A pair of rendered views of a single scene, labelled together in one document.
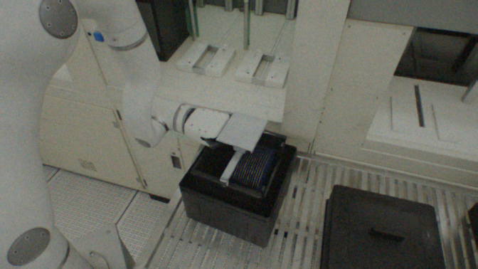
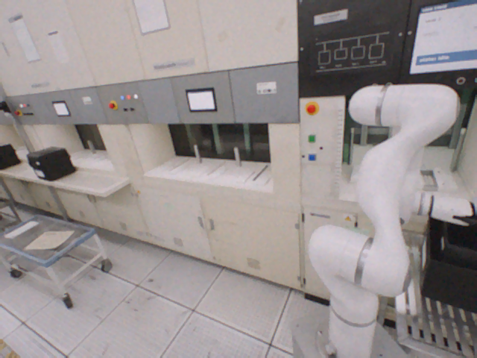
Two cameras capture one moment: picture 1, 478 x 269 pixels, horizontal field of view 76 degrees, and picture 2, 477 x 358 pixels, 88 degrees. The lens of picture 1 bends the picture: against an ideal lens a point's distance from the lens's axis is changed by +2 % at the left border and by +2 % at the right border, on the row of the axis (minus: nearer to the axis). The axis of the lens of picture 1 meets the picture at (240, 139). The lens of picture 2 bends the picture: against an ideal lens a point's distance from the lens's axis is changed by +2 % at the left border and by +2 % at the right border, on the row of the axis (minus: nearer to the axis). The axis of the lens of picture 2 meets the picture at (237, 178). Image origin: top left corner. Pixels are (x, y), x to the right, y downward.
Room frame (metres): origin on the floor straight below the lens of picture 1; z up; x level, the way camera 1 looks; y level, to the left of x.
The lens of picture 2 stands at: (-0.22, 0.60, 1.61)
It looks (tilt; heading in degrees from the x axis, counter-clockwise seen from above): 26 degrees down; 14
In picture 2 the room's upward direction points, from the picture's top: 8 degrees counter-clockwise
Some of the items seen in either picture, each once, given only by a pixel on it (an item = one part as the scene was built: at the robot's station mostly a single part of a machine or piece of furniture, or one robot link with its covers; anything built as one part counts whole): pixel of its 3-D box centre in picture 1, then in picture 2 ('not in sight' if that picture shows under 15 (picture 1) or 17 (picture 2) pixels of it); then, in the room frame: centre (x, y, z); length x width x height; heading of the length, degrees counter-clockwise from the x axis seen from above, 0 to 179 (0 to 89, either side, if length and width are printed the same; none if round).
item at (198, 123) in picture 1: (205, 125); (447, 208); (0.61, 0.10, 1.06); 0.11 x 0.10 x 0.07; 67
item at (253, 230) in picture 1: (240, 181); (473, 265); (0.57, 0.00, 0.85); 0.28 x 0.28 x 0.17; 67
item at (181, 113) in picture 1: (186, 119); (425, 203); (0.63, 0.15, 1.06); 0.09 x 0.03 x 0.08; 157
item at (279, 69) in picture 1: (264, 67); (428, 178); (1.15, -0.11, 0.89); 0.22 x 0.21 x 0.04; 163
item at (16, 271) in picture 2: not in sight; (54, 253); (1.15, 2.76, 0.24); 0.97 x 0.52 x 0.48; 75
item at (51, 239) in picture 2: not in sight; (50, 239); (1.08, 2.60, 0.47); 0.31 x 0.23 x 0.02; 94
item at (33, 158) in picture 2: not in sight; (51, 162); (1.63, 2.91, 0.93); 0.30 x 0.28 x 0.26; 70
